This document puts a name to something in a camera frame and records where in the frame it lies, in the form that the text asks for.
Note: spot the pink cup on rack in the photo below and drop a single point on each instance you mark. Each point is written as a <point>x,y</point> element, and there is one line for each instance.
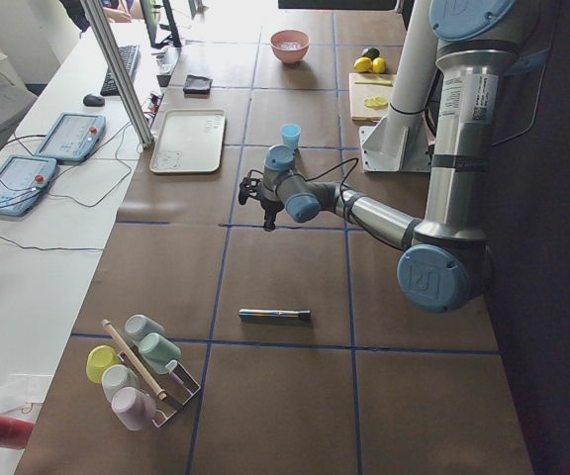
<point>133,407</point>

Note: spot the grey-green cup on rack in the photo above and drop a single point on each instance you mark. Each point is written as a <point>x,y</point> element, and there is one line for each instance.
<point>138,326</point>

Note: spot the wooden rack handle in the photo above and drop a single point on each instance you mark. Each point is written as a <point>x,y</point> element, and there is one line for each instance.
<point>156,389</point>

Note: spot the teach pendant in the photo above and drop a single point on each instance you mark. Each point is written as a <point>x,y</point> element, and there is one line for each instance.
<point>23,179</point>
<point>72,137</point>

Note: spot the cream bear tray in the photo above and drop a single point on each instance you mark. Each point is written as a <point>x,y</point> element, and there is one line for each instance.
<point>189,141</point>

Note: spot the black computer mouse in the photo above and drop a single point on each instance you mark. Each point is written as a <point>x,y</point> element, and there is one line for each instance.
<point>92,100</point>

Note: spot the pink bowl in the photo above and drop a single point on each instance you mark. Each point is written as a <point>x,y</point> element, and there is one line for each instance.
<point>290,57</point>

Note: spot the white cup on rack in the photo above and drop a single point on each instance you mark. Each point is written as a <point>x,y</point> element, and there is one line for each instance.
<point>117,377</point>

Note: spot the green cup on rack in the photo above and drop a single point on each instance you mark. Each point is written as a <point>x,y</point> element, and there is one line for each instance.
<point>158,351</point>

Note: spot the teach pendant far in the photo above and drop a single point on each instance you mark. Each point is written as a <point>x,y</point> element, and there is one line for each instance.
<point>72,137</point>

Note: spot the yellow lemon upper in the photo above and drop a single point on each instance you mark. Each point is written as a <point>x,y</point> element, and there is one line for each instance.
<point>363,64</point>

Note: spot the yellow lemon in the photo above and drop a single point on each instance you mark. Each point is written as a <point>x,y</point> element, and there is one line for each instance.
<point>379,65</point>
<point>363,64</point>

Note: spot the wooden cutting board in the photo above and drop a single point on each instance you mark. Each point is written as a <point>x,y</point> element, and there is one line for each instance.
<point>358,92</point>

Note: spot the steel muddler black tip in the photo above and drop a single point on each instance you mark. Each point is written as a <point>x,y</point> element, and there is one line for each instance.
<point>275,315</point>

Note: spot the lemon slices stack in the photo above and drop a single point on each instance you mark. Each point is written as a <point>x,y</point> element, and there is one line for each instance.
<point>375,102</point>

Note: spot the yellow cup on rack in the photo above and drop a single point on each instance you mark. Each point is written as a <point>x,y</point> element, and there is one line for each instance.
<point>99,359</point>

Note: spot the yellow plastic knife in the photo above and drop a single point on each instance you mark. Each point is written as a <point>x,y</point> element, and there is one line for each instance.
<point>388,83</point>

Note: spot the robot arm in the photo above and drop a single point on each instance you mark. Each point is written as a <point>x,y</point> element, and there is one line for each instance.
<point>464,48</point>

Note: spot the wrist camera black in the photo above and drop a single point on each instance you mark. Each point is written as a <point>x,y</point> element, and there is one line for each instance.
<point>249,189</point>

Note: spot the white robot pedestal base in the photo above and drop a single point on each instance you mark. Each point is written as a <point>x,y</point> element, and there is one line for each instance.
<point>399,142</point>

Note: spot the clear ice cubes pile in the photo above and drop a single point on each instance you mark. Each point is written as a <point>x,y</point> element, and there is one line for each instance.
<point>289,45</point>

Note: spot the teach pendant near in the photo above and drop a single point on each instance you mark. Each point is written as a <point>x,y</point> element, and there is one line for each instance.
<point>23,179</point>

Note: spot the white cup rack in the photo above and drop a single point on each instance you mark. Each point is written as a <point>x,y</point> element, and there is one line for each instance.
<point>180,386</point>

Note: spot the light blue plastic cup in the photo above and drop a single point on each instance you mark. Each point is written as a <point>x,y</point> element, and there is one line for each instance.
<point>290,135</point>

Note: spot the aluminium frame post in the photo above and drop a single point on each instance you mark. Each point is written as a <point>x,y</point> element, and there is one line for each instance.
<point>107,43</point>

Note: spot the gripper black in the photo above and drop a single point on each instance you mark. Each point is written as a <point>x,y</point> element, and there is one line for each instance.
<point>268,206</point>

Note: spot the black monitor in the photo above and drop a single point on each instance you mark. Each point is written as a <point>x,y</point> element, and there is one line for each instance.
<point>160,24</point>

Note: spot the green avocado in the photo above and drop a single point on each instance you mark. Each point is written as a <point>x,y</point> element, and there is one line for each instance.
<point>371,53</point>

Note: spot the yellow lemon lower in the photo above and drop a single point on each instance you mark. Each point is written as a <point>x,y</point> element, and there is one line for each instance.
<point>379,65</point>

